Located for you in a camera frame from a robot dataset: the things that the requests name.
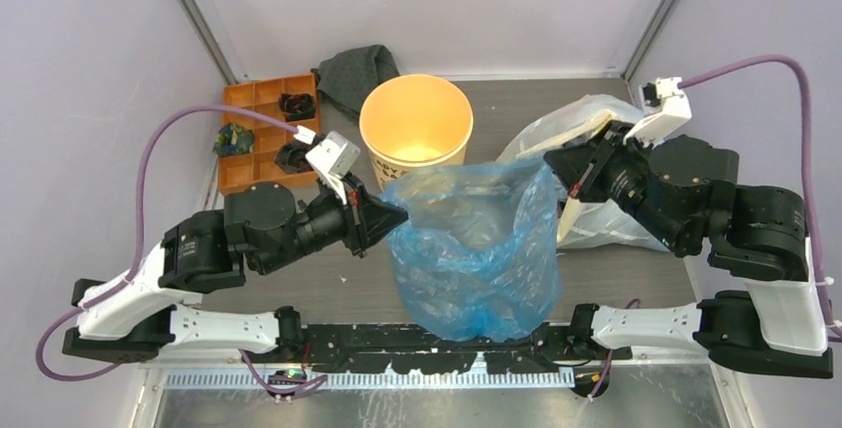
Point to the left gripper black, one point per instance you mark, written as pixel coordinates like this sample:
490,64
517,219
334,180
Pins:
367,218

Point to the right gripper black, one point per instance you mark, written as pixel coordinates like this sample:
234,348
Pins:
576,165

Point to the blue trash bag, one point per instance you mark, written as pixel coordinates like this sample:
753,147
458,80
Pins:
477,256

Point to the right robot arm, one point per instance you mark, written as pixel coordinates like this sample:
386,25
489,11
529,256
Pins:
686,194

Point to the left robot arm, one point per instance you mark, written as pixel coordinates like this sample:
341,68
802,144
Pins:
137,317

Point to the yellow trash bin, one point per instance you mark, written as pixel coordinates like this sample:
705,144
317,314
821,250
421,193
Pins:
415,121

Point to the large clear plastic bag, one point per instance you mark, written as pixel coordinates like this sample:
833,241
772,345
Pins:
571,125

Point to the black bag roll lower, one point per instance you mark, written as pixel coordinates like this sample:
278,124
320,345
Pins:
291,157

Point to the black bag roll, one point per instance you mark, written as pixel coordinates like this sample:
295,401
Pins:
298,106
291,157

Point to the black bag roll upper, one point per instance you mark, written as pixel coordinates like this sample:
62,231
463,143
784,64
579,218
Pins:
298,106

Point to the grey dotted cloth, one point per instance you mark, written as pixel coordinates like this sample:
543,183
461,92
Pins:
349,77

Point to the orange compartment tray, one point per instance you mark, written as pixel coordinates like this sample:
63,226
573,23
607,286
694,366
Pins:
237,173

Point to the blue green bag roll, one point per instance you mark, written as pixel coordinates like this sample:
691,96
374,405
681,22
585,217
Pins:
233,139

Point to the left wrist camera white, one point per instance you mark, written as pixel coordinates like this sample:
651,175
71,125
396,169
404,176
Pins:
331,157

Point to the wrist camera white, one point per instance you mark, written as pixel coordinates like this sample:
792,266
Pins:
331,157
669,110

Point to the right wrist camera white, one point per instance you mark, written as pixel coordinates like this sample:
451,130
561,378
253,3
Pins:
669,110

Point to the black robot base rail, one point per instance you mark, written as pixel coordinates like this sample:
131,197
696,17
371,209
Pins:
374,348

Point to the white slotted cable duct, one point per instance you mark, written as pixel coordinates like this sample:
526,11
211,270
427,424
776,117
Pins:
241,379

